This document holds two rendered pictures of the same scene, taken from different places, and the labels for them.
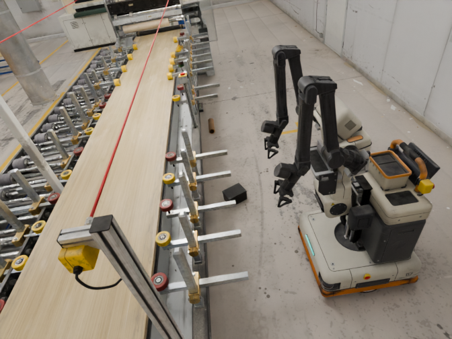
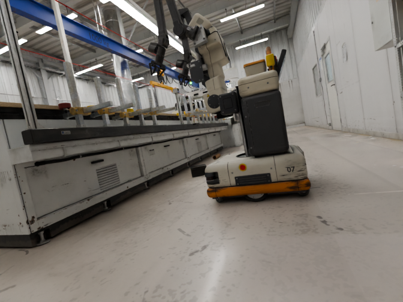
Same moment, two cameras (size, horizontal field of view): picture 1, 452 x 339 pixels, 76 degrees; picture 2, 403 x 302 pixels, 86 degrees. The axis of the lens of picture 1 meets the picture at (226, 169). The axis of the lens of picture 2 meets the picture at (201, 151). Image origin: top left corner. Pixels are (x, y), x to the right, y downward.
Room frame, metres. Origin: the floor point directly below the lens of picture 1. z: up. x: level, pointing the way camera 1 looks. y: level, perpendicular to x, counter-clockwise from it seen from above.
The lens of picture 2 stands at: (-0.48, -0.99, 0.50)
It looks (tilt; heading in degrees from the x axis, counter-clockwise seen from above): 4 degrees down; 19
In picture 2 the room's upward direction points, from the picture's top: 11 degrees counter-clockwise
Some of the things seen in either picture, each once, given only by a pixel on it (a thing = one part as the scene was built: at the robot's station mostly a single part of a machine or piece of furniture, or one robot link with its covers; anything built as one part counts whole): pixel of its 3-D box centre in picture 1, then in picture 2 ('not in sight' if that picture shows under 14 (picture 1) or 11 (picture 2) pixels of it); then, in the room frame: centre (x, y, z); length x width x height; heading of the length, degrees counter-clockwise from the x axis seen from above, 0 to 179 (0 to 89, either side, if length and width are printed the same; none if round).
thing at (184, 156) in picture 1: (191, 179); (139, 108); (1.47, 0.24, 0.88); 0.04 x 0.04 x 0.48; 89
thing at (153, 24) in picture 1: (157, 23); not in sight; (5.59, 0.69, 1.05); 1.43 x 0.12 x 0.12; 89
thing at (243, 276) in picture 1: (204, 282); (87, 110); (0.76, 0.21, 0.82); 0.43 x 0.03 x 0.04; 89
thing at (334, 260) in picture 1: (352, 244); (256, 168); (1.23, -0.83, 0.16); 0.67 x 0.64 x 0.25; 89
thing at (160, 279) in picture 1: (161, 285); (66, 111); (0.77, 0.40, 0.85); 0.08 x 0.08 x 0.11
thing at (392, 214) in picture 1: (374, 203); (259, 111); (1.23, -0.93, 0.59); 0.55 x 0.34 x 0.83; 179
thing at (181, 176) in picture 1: (190, 204); (122, 104); (1.22, 0.24, 0.90); 0.04 x 0.04 x 0.48; 89
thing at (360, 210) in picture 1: (341, 207); (222, 106); (1.18, -0.67, 0.68); 0.28 x 0.27 x 0.25; 179
